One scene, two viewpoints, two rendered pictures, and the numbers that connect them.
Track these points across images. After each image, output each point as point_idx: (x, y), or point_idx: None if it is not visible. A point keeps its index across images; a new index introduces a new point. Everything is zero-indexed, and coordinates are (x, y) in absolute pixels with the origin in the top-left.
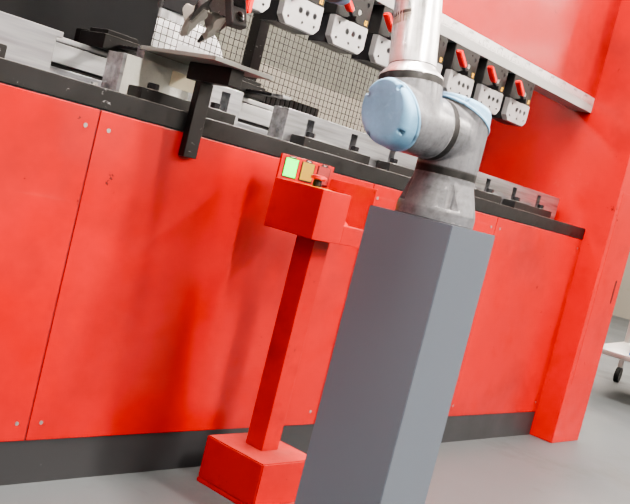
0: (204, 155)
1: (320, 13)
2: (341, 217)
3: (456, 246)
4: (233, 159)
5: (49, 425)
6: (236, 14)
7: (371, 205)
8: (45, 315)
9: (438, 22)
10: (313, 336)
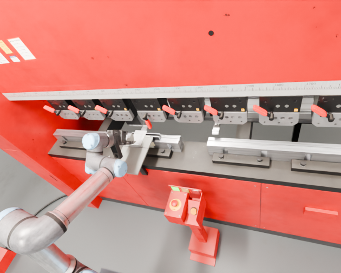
0: (152, 172)
1: (199, 114)
2: (179, 221)
3: None
4: (165, 173)
5: (152, 205)
6: (114, 155)
7: (100, 268)
8: (135, 192)
9: (45, 268)
10: (244, 212)
